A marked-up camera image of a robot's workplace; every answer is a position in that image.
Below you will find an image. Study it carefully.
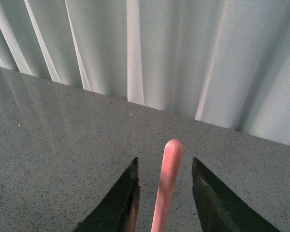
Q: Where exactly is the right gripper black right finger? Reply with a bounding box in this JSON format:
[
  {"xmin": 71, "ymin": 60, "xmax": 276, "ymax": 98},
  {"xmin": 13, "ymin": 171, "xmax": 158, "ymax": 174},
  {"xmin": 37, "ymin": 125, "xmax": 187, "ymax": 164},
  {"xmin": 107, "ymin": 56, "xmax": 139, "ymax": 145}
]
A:
[{"xmin": 192, "ymin": 158, "xmax": 279, "ymax": 232}]

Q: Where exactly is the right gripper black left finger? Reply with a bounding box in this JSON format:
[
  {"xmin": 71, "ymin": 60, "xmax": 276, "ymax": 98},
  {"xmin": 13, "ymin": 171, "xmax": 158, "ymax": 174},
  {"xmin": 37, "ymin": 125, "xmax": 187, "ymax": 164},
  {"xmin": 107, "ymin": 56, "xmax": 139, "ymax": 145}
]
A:
[{"xmin": 74, "ymin": 157, "xmax": 140, "ymax": 232}]

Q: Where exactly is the pink chopstick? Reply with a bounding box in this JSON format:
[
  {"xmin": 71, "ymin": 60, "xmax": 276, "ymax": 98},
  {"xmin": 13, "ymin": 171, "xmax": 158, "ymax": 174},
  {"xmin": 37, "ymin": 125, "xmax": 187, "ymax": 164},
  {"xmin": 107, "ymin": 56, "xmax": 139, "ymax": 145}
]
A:
[{"xmin": 151, "ymin": 139, "xmax": 183, "ymax": 232}]

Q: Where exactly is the white curtain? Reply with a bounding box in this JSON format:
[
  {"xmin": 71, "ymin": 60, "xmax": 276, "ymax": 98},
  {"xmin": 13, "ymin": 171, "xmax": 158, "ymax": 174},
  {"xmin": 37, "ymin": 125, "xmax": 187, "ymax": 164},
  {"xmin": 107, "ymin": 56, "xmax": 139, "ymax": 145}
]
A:
[{"xmin": 0, "ymin": 0, "xmax": 290, "ymax": 145}]

